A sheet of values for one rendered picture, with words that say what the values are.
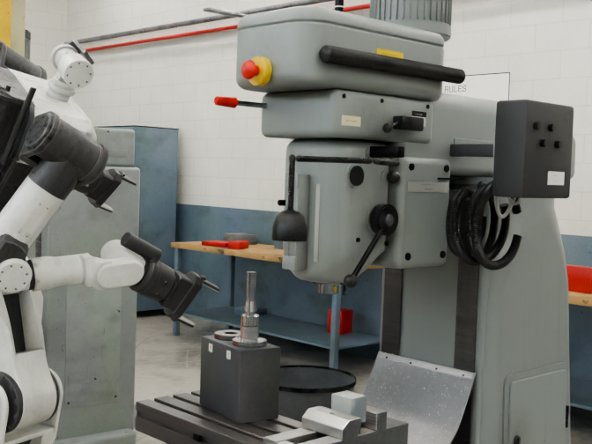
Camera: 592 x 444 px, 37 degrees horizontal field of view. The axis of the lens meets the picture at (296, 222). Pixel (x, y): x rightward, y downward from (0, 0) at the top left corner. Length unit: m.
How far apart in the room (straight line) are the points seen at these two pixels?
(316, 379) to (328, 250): 2.45
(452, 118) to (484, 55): 4.80
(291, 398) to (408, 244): 1.96
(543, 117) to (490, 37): 4.96
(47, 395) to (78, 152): 0.61
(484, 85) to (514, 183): 4.98
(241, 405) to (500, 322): 0.68
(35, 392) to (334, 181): 0.84
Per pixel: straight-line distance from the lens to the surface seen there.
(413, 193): 2.02
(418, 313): 2.32
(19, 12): 3.50
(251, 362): 2.24
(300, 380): 4.32
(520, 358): 2.32
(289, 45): 1.81
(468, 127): 2.20
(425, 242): 2.07
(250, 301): 2.27
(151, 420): 2.44
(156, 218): 9.33
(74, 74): 2.01
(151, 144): 9.27
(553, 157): 2.03
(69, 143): 1.84
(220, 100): 1.90
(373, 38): 1.91
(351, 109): 1.86
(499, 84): 6.83
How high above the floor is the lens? 1.54
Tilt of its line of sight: 3 degrees down
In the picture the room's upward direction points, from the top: 2 degrees clockwise
